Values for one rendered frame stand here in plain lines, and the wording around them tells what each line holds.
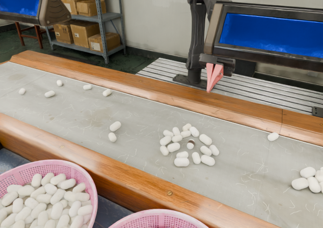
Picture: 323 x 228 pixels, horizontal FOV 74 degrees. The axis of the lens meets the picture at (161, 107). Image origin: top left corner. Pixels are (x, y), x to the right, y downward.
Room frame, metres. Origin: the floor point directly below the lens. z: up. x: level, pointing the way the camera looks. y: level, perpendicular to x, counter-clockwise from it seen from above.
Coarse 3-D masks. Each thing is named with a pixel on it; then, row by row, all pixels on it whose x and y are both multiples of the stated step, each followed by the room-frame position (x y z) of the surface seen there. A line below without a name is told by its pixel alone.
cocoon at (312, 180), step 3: (309, 177) 0.31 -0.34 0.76; (312, 177) 0.31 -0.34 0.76; (309, 180) 0.30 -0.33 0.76; (312, 180) 0.30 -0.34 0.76; (315, 180) 0.30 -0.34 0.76; (309, 183) 0.30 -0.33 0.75; (312, 183) 0.29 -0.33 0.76; (315, 183) 0.29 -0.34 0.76; (318, 183) 0.29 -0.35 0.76; (309, 186) 0.29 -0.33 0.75; (312, 186) 0.29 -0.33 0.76; (315, 186) 0.28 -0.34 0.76; (318, 186) 0.28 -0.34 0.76; (312, 189) 0.28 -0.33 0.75; (315, 189) 0.28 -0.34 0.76; (318, 189) 0.28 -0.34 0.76; (315, 192) 0.28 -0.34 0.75
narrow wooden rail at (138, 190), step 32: (0, 128) 0.46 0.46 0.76; (32, 128) 0.46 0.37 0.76; (32, 160) 0.42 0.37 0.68; (64, 160) 0.35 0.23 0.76; (96, 160) 0.35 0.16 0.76; (128, 192) 0.27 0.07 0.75; (160, 192) 0.26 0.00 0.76; (192, 192) 0.26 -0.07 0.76; (224, 224) 0.20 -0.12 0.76; (256, 224) 0.20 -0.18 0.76
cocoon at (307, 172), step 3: (306, 168) 0.33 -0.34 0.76; (309, 168) 0.33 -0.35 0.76; (312, 168) 0.33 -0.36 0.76; (300, 171) 0.33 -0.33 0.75; (303, 171) 0.33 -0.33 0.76; (306, 171) 0.32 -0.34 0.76; (309, 171) 0.32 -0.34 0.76; (312, 171) 0.32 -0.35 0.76; (315, 171) 0.33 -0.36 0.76; (300, 174) 0.33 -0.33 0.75; (303, 174) 0.32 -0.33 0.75; (306, 174) 0.32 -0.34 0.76; (309, 174) 0.32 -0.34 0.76; (312, 174) 0.32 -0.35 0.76; (303, 177) 0.32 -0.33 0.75; (306, 177) 0.31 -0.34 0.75
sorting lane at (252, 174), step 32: (0, 96) 0.67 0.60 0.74; (32, 96) 0.67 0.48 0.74; (64, 96) 0.67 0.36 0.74; (96, 96) 0.68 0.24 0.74; (128, 96) 0.68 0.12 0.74; (64, 128) 0.49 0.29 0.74; (96, 128) 0.49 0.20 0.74; (128, 128) 0.50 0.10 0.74; (160, 128) 0.50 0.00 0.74; (224, 128) 0.50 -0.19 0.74; (128, 160) 0.37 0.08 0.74; (160, 160) 0.37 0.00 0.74; (192, 160) 0.37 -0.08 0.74; (224, 160) 0.37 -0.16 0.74; (256, 160) 0.37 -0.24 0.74; (288, 160) 0.37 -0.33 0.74; (320, 160) 0.38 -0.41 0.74; (224, 192) 0.28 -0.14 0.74; (256, 192) 0.28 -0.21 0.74; (288, 192) 0.28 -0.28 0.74; (320, 192) 0.28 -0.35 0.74; (288, 224) 0.21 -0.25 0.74; (320, 224) 0.21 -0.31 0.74
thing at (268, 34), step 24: (216, 24) 0.34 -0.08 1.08; (240, 24) 0.33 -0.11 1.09; (264, 24) 0.31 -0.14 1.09; (288, 24) 0.30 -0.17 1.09; (312, 24) 0.29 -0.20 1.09; (216, 48) 0.32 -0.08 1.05; (240, 48) 0.30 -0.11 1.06; (264, 48) 0.29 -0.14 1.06; (288, 48) 0.28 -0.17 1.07; (312, 48) 0.27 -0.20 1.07
